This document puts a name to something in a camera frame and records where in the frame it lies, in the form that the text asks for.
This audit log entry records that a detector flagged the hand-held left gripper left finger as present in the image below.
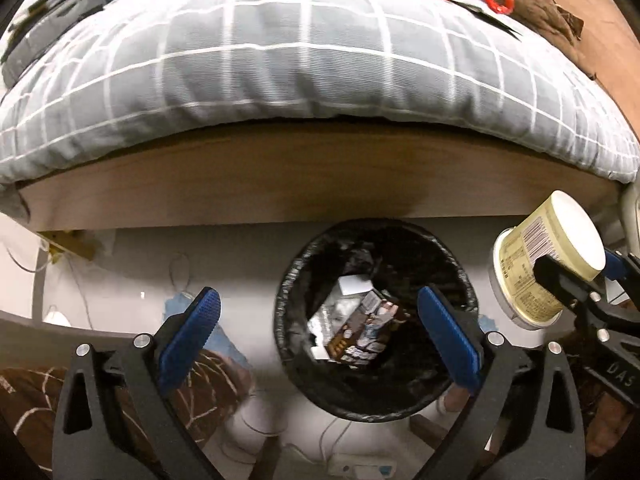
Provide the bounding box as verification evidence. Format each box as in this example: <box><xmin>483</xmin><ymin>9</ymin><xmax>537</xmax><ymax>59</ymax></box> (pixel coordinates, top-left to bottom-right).
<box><xmin>50</xmin><ymin>286</ymin><xmax>223</xmax><ymax>480</ymax></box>

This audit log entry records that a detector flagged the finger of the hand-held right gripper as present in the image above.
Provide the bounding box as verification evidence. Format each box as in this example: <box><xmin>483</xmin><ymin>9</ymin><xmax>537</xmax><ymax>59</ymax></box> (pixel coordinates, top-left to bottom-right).
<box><xmin>602</xmin><ymin>249</ymin><xmax>640</xmax><ymax>306</ymax></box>
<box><xmin>532</xmin><ymin>254</ymin><xmax>613</xmax><ymax>356</ymax></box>

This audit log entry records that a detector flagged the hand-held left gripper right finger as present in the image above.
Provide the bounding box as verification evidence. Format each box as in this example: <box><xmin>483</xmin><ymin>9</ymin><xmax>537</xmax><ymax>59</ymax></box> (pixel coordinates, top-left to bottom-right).
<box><xmin>415</xmin><ymin>285</ymin><xmax>588</xmax><ymax>480</ymax></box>

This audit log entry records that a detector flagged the cream paper cup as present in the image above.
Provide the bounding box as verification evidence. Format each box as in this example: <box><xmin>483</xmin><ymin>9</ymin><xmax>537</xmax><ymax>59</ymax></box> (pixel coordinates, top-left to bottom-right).
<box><xmin>489</xmin><ymin>190</ymin><xmax>607</xmax><ymax>331</ymax></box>

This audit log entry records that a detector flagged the black trash bin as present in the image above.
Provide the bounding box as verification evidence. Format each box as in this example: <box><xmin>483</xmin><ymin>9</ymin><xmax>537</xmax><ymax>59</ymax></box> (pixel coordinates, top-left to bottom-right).
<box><xmin>272</xmin><ymin>217</ymin><xmax>481</xmax><ymax>421</ymax></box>

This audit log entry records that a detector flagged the dark snack box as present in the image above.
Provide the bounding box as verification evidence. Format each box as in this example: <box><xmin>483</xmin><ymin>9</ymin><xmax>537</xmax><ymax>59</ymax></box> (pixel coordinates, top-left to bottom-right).
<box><xmin>325</xmin><ymin>297</ymin><xmax>406</xmax><ymax>368</ymax></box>

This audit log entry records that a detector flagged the light blue cloth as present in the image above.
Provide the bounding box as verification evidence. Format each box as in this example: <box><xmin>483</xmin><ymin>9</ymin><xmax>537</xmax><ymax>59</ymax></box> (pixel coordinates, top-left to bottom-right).
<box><xmin>162</xmin><ymin>290</ymin><xmax>246</xmax><ymax>366</ymax></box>

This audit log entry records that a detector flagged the yellow cardboard piece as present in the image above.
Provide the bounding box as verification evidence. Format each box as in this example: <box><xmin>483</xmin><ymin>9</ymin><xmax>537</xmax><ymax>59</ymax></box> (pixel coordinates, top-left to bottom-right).
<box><xmin>42</xmin><ymin>230</ymin><xmax>96</xmax><ymax>261</ymax></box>

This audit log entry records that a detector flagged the white power strip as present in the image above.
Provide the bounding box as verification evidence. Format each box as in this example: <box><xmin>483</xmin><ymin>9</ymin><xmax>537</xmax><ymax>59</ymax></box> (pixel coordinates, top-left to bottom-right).
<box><xmin>327</xmin><ymin>452</ymin><xmax>401</xmax><ymax>480</ymax></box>

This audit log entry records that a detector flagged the brown patterned cloth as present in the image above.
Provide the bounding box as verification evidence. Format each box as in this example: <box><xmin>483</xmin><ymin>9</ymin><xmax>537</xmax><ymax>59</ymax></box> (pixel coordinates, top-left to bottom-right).
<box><xmin>0</xmin><ymin>347</ymin><xmax>256</xmax><ymax>461</ymax></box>

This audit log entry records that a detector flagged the dark flat wrapper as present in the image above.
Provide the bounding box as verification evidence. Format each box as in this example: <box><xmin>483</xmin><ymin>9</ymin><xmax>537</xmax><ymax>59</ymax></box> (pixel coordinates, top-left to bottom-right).
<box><xmin>452</xmin><ymin>0</ymin><xmax>523</xmax><ymax>40</ymax></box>

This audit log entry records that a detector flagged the brown fleece garment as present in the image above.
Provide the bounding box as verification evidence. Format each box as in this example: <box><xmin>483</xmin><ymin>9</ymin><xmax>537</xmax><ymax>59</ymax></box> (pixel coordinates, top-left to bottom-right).
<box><xmin>492</xmin><ymin>0</ymin><xmax>586</xmax><ymax>43</ymax></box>

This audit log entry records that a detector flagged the grey checked bed sheet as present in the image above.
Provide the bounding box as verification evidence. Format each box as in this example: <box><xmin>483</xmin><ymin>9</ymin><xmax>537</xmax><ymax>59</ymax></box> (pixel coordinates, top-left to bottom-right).
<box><xmin>0</xmin><ymin>0</ymin><xmax>640</xmax><ymax>186</ymax></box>

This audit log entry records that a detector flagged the grey bedside cabinet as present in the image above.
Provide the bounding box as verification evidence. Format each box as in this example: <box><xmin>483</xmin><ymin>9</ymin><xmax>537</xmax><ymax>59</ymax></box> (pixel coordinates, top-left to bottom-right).
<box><xmin>0</xmin><ymin>0</ymin><xmax>106</xmax><ymax>76</ymax></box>

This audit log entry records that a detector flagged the white cable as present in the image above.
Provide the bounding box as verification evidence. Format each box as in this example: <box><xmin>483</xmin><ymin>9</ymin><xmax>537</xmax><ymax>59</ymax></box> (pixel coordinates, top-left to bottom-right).
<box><xmin>220</xmin><ymin>395</ymin><xmax>283</xmax><ymax>463</ymax></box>

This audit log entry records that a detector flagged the wooden bed frame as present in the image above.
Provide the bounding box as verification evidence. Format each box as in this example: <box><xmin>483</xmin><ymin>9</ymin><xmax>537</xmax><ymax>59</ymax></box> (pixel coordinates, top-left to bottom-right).
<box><xmin>22</xmin><ymin>117</ymin><xmax>623</xmax><ymax>233</ymax></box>

